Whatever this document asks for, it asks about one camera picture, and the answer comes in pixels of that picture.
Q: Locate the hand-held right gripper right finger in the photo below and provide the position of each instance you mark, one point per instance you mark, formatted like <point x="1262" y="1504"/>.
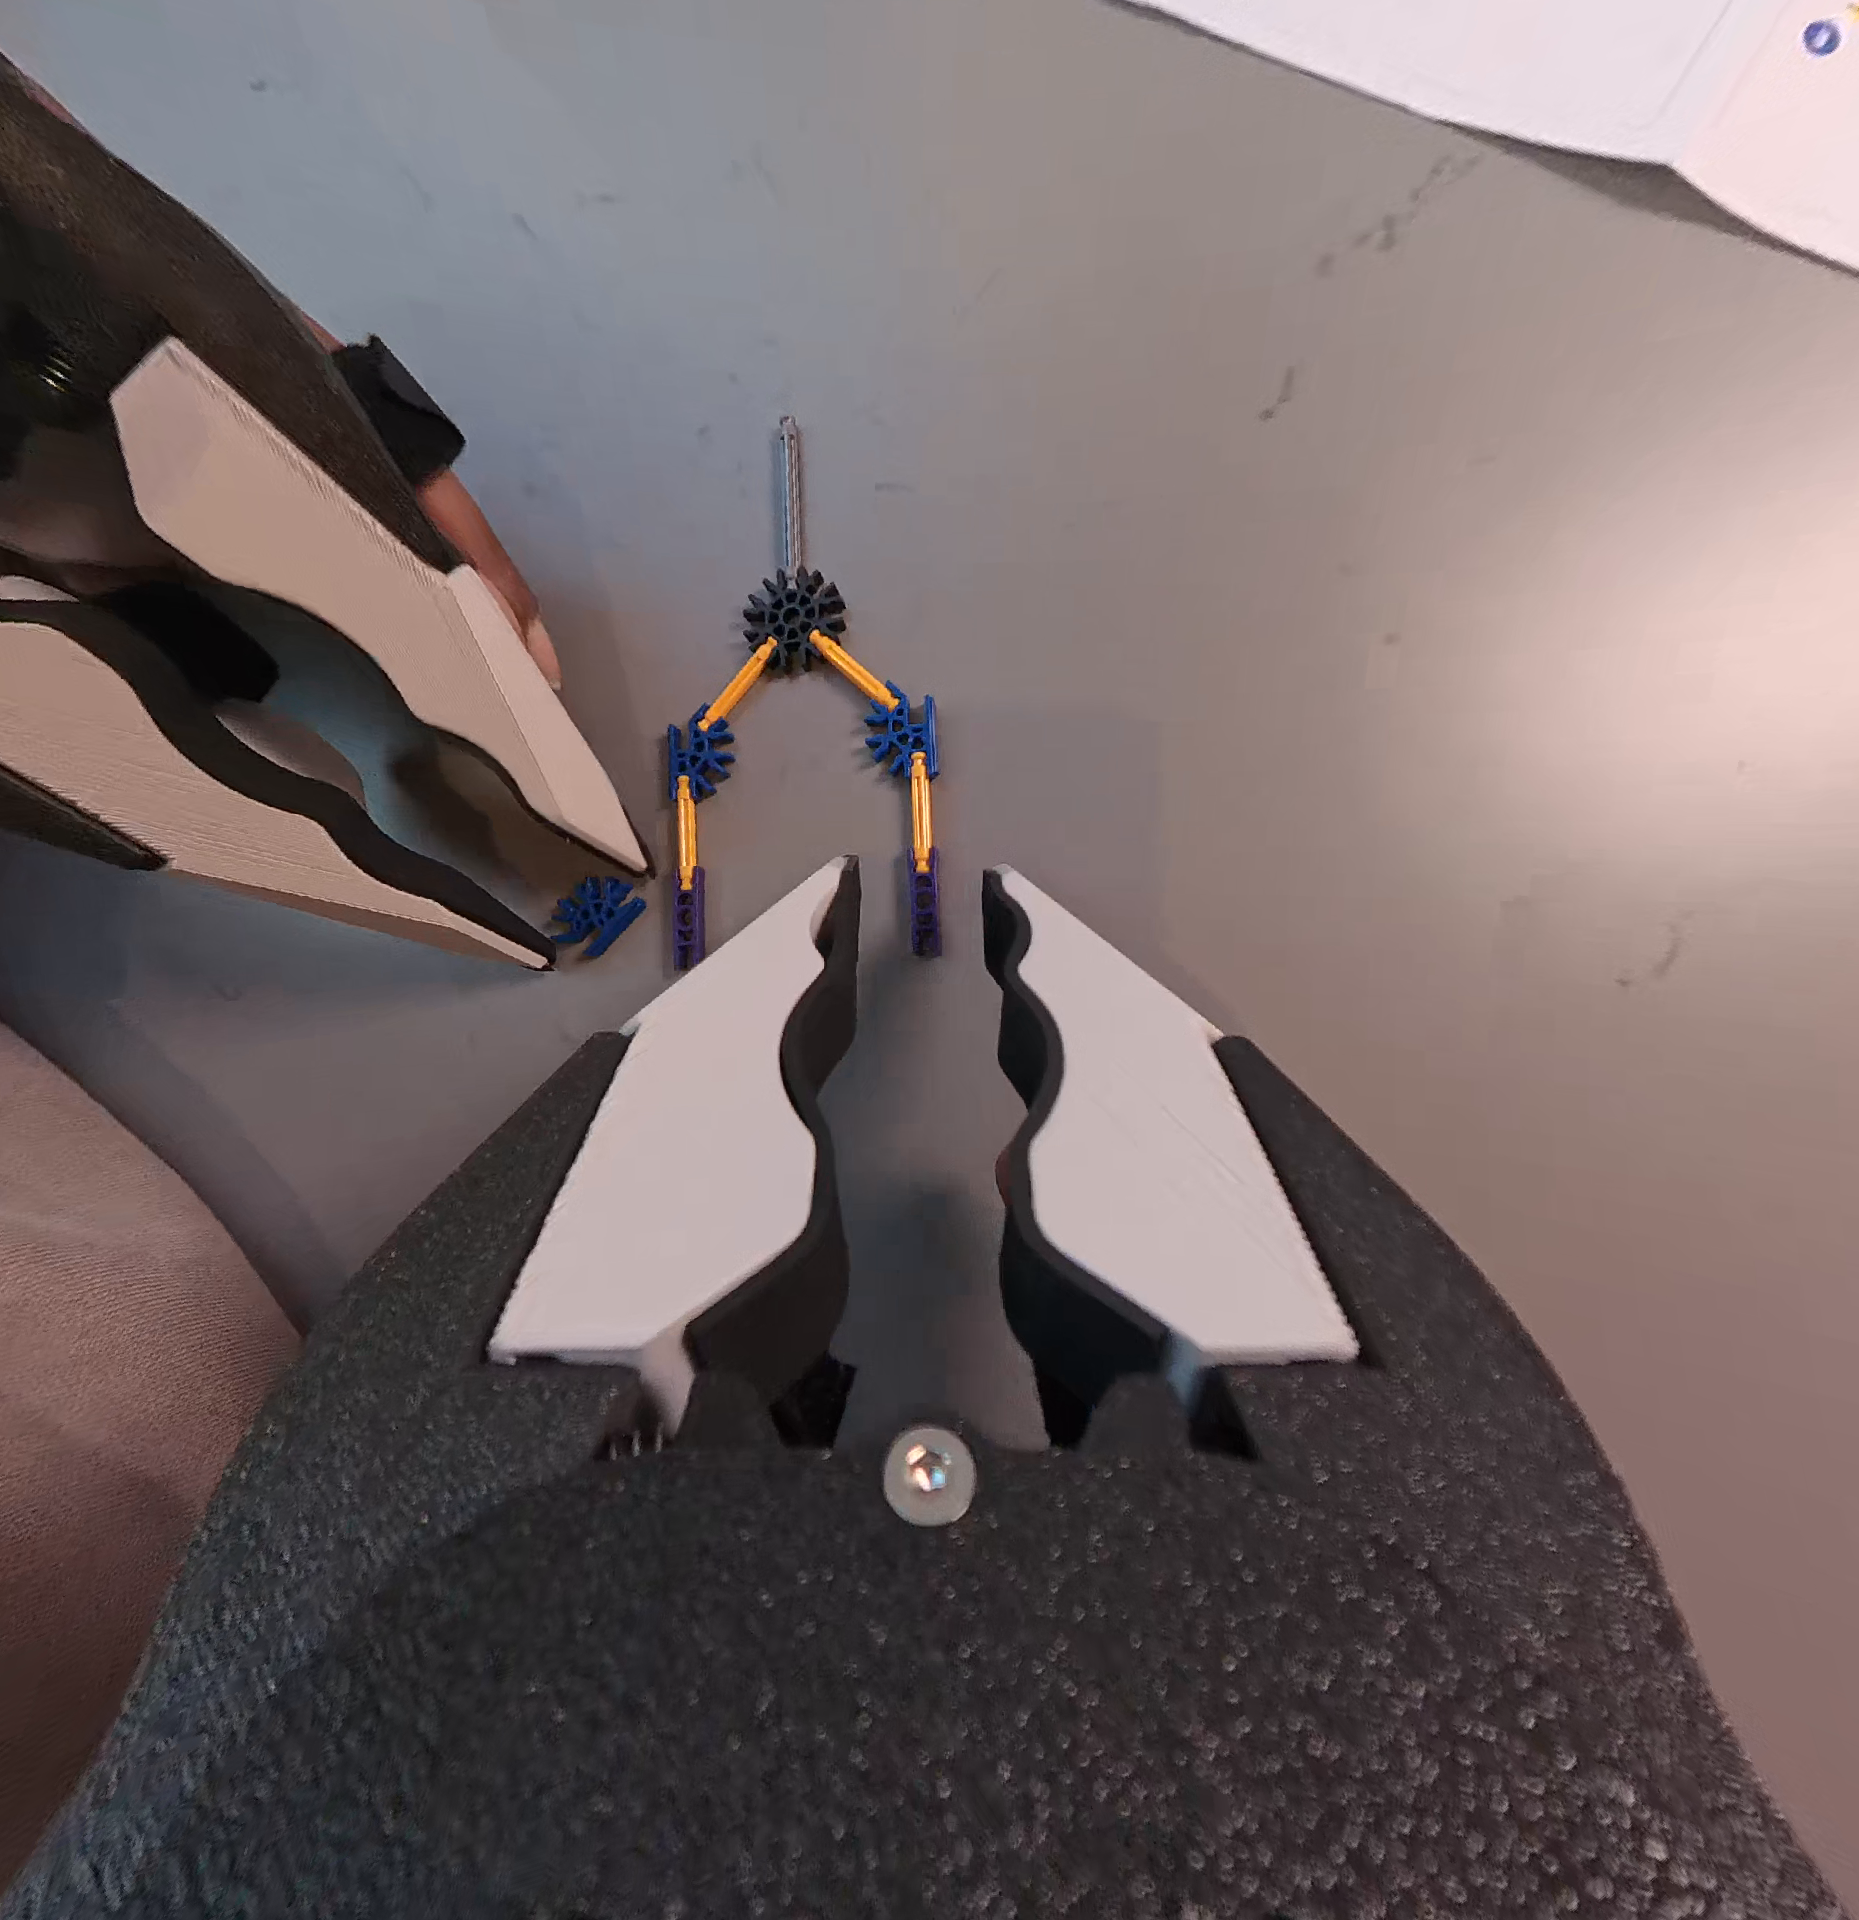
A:
<point x="1183" y="1184"/>

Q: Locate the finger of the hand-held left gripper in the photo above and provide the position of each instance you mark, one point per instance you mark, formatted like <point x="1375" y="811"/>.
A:
<point x="301" y="508"/>
<point x="89" y="749"/>

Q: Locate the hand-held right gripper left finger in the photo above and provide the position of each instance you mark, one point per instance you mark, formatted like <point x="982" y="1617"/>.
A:
<point x="676" y="1171"/>

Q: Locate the blue toy connector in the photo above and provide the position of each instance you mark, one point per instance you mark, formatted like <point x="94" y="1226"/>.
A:
<point x="600" y="915"/>

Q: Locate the grey toy rod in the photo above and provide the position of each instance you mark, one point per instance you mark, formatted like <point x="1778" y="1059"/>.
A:
<point x="786" y="495"/>

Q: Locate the blue yellow toy rod model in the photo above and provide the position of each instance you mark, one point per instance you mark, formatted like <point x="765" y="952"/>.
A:
<point x="793" y="610"/>

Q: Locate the white instruction sheet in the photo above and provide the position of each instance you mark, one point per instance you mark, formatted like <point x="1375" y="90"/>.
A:
<point x="1470" y="61"/>

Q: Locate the grey desk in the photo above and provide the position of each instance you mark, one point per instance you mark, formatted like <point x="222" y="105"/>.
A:
<point x="1169" y="600"/>

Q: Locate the person's left hand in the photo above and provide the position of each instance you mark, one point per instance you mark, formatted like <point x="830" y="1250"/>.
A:
<point x="503" y="585"/>

